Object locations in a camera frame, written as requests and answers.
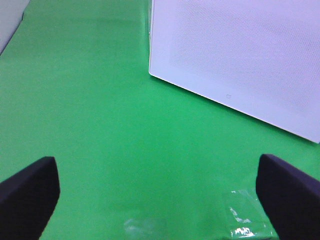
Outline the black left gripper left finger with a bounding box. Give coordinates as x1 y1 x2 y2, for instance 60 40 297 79
0 156 60 240

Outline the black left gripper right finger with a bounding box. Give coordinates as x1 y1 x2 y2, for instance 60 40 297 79
255 154 320 240

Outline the white microwave door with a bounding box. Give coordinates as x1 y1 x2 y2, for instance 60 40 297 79
148 0 320 143

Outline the clear tape patch right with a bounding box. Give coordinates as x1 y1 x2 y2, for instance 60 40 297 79
222 188 279 240

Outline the clear tape patch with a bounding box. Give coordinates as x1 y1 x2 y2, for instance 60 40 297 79
123 217 168 240
222 188 279 240

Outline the clear tape patch left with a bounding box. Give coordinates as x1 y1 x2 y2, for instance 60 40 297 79
123 217 168 240

